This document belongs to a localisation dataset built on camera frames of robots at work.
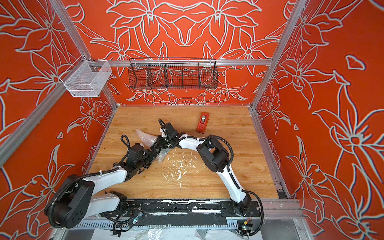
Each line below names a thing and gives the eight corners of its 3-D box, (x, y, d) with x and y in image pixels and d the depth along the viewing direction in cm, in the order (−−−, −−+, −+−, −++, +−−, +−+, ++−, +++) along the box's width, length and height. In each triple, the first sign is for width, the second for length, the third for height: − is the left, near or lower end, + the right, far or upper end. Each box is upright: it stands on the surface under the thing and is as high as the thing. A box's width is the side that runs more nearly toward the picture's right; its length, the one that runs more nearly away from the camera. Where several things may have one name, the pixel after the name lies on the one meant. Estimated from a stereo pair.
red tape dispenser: (196, 131, 106) (196, 125, 101) (202, 114, 118) (202, 107, 112) (204, 134, 105) (205, 127, 99) (210, 115, 116) (211, 109, 111)
